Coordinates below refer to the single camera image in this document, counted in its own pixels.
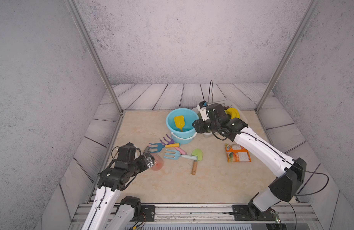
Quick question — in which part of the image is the white plastic basket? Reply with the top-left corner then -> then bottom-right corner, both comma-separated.
208,105 -> 248,141

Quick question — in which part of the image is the light blue fork white handle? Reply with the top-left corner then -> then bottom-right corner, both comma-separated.
163,149 -> 196,160

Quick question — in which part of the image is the light blue plastic bucket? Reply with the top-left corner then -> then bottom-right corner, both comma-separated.
166,108 -> 199,145

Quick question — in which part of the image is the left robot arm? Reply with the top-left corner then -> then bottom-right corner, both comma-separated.
82,143 -> 155,230

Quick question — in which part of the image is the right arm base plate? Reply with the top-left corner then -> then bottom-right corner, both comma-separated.
228,205 -> 277,221

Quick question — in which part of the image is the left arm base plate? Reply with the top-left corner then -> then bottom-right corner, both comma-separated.
131,205 -> 156,222

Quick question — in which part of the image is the green shovel wooden handle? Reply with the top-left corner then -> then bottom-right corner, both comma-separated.
191,149 -> 203,175

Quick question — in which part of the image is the yellow shovel blue-tipped handle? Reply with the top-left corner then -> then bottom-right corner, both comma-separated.
174,116 -> 185,132

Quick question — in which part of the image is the orange seed packet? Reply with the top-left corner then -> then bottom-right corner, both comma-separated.
225,144 -> 251,163

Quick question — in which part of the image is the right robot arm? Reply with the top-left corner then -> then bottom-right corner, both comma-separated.
192,101 -> 306,219

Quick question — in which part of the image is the right aluminium frame post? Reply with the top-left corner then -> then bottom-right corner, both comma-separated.
255,0 -> 321,114

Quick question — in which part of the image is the yellow banana bunch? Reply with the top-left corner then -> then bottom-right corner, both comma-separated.
225,108 -> 241,119

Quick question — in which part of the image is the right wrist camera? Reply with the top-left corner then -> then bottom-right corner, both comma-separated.
197,101 -> 209,121

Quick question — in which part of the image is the left aluminium frame post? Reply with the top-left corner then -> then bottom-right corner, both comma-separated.
65,0 -> 123,114

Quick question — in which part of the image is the teal fork yellow handle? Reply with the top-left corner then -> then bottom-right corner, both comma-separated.
149,143 -> 180,153

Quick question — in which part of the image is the aluminium frame post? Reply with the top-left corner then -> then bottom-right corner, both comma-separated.
65,0 -> 123,114
255,0 -> 321,114

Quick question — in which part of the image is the pink spray bottle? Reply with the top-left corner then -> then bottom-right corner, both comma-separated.
142,145 -> 163,171

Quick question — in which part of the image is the aluminium front rail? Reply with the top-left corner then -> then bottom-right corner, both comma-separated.
68,203 -> 324,230

